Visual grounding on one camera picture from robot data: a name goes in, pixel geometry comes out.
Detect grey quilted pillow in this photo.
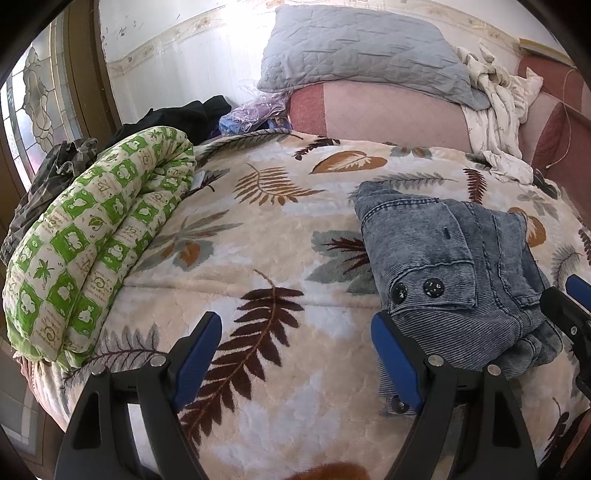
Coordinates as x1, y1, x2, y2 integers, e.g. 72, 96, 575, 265
256, 4, 488, 110

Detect thin white cable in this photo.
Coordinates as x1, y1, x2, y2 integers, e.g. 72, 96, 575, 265
545, 69, 581, 169

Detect wooden window frame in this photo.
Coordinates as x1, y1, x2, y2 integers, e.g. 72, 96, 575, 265
48, 0, 123, 195

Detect green white checked quilt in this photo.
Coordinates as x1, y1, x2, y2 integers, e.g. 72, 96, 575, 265
2, 127, 197, 367

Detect blue denim pants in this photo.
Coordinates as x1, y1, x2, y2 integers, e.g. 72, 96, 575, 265
353, 181, 566, 414

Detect leaf print blanket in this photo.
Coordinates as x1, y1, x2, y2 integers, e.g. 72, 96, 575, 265
28, 129, 591, 480

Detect purple plastic bag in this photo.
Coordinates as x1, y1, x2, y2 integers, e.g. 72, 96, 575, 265
218, 93, 293, 136

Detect pink red bolster cushion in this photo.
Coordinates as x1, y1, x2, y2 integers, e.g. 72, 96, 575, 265
287, 80, 474, 153

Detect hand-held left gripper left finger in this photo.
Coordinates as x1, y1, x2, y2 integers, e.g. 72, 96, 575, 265
54, 311, 223, 480

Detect camouflage cloth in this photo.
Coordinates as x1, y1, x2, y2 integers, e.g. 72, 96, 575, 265
0, 137, 99, 266

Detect stained glass window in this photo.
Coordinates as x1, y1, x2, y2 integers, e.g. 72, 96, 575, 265
0, 41, 57, 160

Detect black cloth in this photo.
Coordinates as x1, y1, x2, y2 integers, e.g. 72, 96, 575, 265
122, 95, 232, 145

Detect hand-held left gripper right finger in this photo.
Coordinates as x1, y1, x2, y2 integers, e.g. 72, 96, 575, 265
370, 310, 539, 480

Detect white floral cloth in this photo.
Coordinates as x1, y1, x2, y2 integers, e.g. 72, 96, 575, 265
455, 44, 546, 185

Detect red pink padded headboard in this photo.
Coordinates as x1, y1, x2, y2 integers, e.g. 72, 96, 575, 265
517, 55, 591, 197

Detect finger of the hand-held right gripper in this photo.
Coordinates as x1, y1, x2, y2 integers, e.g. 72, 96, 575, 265
566, 274, 591, 298
539, 286, 591, 346

